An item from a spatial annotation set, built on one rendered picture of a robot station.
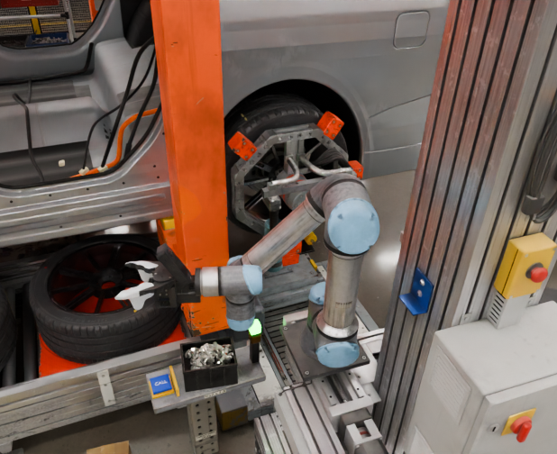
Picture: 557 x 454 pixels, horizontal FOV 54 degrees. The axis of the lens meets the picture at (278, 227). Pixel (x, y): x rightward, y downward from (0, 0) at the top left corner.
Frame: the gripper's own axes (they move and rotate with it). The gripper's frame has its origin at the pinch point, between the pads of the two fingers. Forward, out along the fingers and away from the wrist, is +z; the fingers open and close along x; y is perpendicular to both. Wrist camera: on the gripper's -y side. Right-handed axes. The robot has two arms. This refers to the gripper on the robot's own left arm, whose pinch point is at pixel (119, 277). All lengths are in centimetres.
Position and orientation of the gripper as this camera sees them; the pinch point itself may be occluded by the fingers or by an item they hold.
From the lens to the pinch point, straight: 140.2
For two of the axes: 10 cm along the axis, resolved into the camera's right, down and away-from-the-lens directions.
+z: -10.0, 0.3, -0.8
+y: -0.1, 8.8, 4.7
